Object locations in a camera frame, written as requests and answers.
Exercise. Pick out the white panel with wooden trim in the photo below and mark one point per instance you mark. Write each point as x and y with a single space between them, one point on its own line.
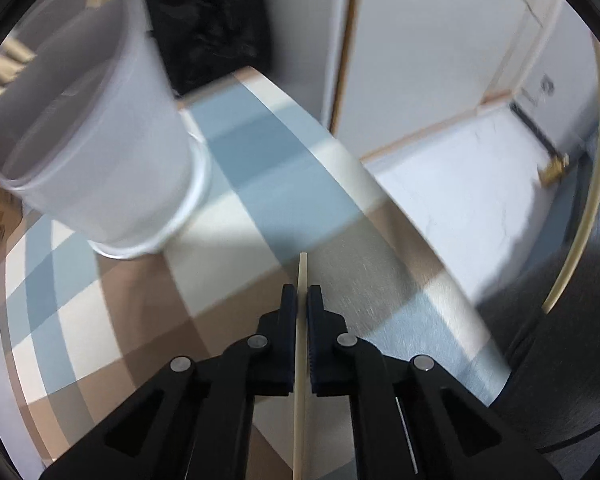
430 35

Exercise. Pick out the white grey utensil holder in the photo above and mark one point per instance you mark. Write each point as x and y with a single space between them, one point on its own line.
105 160

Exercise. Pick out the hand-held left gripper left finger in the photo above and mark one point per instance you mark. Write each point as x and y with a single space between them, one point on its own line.
287 310

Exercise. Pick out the black backpack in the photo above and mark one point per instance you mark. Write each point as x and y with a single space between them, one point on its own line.
205 20

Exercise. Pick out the small brass object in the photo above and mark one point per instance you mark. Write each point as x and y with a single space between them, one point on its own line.
554 170

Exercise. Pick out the checked tablecloth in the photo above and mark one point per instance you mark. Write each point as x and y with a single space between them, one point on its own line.
260 160

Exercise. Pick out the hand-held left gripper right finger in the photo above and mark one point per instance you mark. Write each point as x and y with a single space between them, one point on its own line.
316 310

